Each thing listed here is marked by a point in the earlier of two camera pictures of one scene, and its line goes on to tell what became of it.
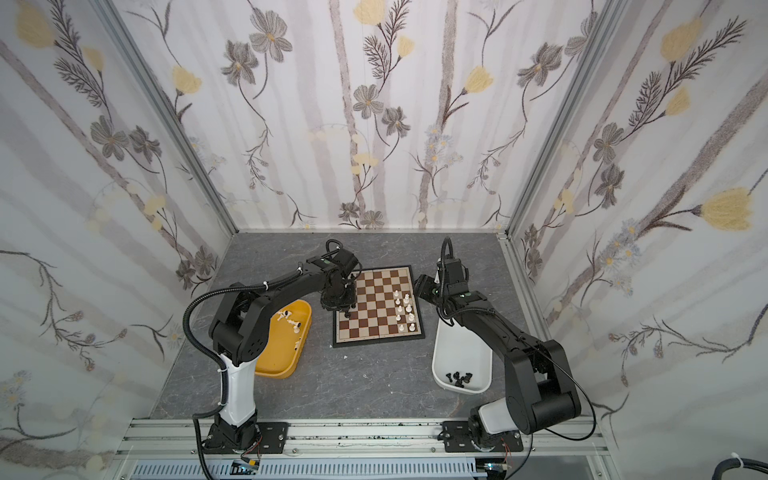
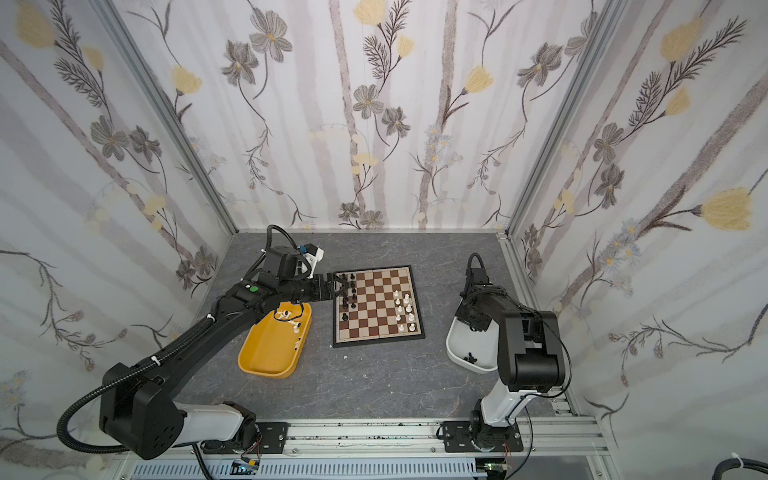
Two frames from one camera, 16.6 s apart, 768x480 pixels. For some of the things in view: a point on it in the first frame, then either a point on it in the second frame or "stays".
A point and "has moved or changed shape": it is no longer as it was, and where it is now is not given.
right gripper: (428, 288) -> (471, 318)
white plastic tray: (462, 361) has moved or changed shape
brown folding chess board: (386, 309) stays
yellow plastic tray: (288, 329) stays
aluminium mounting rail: (356, 441) stays
